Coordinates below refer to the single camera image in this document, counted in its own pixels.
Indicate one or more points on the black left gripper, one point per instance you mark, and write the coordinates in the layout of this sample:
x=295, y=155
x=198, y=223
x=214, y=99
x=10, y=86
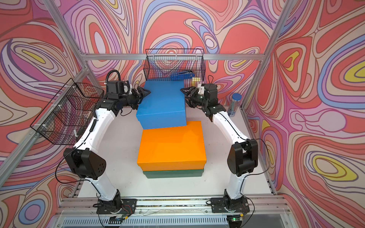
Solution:
x=139, y=98

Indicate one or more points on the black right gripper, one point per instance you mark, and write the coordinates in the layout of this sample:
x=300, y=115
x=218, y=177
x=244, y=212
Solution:
x=191, y=89

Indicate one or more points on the blue shoebox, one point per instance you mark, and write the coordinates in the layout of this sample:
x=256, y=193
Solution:
x=164, y=107

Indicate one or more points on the orange shoebox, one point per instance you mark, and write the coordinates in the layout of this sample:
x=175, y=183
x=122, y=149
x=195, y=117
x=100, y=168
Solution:
x=173, y=149

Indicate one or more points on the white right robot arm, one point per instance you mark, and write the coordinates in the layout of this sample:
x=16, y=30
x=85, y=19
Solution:
x=243, y=156

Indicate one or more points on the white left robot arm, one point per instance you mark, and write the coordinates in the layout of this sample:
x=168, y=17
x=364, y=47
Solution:
x=83, y=159

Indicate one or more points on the yellow sticky note block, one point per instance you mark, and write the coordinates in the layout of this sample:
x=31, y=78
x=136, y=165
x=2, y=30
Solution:
x=195, y=81

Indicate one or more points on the blue stapler in basket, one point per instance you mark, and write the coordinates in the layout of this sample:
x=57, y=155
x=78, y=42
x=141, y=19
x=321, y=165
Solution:
x=182, y=75

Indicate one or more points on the clear pencil tube blue cap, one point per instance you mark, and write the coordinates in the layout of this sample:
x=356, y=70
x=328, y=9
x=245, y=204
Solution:
x=236, y=98

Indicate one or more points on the green shoebox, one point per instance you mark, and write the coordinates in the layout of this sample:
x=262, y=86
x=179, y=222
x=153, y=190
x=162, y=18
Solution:
x=173, y=174

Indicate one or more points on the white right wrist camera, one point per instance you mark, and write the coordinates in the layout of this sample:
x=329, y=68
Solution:
x=201, y=89

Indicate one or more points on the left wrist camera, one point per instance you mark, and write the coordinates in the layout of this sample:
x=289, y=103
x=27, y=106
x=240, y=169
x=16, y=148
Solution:
x=118, y=87

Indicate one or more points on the black wire basket back wall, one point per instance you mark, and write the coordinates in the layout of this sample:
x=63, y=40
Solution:
x=160, y=63

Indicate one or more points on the black wire basket wall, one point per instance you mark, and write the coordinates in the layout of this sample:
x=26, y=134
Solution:
x=66, y=117
x=160, y=63

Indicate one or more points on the black wire basket left wall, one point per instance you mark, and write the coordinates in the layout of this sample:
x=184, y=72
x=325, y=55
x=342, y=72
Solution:
x=66, y=117

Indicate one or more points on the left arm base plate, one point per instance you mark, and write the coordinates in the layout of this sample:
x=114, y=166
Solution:
x=119, y=206

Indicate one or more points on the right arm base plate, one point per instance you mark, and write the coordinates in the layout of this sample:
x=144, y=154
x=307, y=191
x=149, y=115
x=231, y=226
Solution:
x=226, y=205

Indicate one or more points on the aluminium front rail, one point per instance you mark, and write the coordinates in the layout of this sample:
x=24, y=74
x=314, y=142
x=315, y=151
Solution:
x=260, y=211

